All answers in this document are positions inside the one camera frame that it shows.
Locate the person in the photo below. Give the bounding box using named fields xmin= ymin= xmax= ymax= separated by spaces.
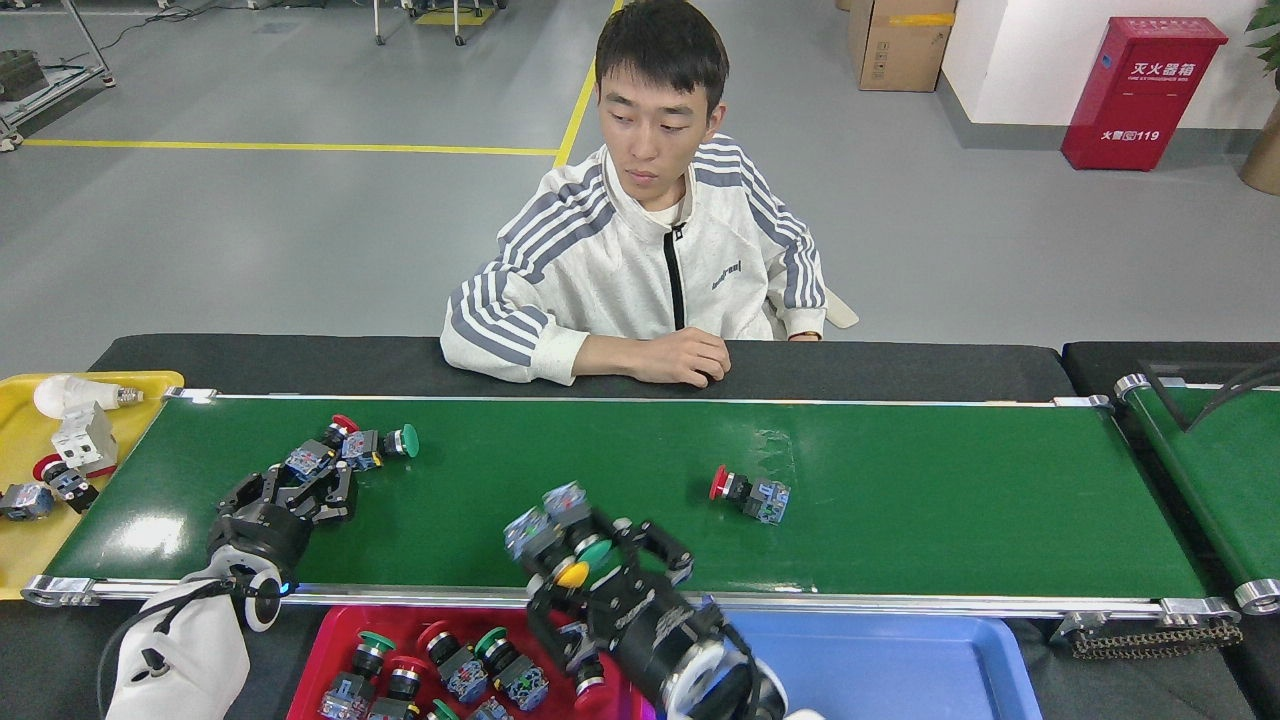
xmin=440 ymin=0 xmax=829 ymax=388

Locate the orange push button switch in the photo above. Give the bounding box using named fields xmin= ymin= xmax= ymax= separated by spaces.
xmin=0 ymin=483 xmax=57 ymax=522

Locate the yellow plastic tray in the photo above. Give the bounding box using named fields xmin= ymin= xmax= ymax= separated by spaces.
xmin=0 ymin=371 xmax=186 ymax=601

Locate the green conveyor belt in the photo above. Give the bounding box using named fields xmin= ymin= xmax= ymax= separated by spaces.
xmin=1115 ymin=373 xmax=1280 ymax=616
xmin=20 ymin=387 xmax=1243 ymax=628

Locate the metal frame rack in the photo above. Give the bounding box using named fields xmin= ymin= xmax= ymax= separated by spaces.
xmin=0 ymin=0 xmax=116 ymax=153

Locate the white light bulb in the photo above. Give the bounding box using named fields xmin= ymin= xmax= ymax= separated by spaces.
xmin=33 ymin=376 xmax=144 ymax=421

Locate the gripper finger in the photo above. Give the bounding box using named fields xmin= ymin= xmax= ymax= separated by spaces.
xmin=218 ymin=463 xmax=301 ymax=521
xmin=288 ymin=468 xmax=359 ymax=527
xmin=598 ymin=513 xmax=697 ymax=593
xmin=525 ymin=580 xmax=606 ymax=683

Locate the red plastic tray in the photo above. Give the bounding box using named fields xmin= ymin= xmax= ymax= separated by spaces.
xmin=287 ymin=605 xmax=651 ymax=720

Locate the dark grey case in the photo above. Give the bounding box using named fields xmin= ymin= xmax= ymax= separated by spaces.
xmin=0 ymin=50 xmax=47 ymax=101

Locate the blue plastic tray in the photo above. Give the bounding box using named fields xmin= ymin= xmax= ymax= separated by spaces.
xmin=720 ymin=612 xmax=1044 ymax=720

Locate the red fire extinguisher cabinet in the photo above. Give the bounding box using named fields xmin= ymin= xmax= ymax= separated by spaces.
xmin=1061 ymin=16 xmax=1229 ymax=172

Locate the potted plant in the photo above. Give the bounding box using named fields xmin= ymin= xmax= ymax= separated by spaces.
xmin=1240 ymin=0 xmax=1280 ymax=196

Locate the white wheeled stand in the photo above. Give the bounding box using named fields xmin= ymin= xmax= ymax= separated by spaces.
xmin=372 ymin=0 xmax=506 ymax=47

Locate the grey white chair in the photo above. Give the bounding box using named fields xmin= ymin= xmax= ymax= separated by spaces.
xmin=765 ymin=288 xmax=860 ymax=341

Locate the white circuit breaker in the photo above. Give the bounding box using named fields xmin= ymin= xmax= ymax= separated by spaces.
xmin=50 ymin=402 xmax=119 ymax=477

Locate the cardboard box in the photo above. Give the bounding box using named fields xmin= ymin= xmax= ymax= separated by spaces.
xmin=847 ymin=0 xmax=959 ymax=93

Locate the black guide bracket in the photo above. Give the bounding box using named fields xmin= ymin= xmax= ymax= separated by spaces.
xmin=1140 ymin=358 xmax=1280 ymax=433

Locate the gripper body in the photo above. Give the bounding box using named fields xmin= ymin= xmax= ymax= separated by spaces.
xmin=590 ymin=572 xmax=736 ymax=713
xmin=207 ymin=503 xmax=314 ymax=583

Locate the conveyor drive chain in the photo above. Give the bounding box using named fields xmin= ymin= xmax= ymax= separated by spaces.
xmin=1070 ymin=622 xmax=1244 ymax=659

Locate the yellow push button switch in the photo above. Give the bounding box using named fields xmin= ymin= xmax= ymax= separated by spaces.
xmin=503 ymin=507 xmax=593 ymax=591

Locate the person's right hand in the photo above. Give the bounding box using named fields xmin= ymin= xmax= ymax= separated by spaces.
xmin=630 ymin=327 xmax=734 ymax=389

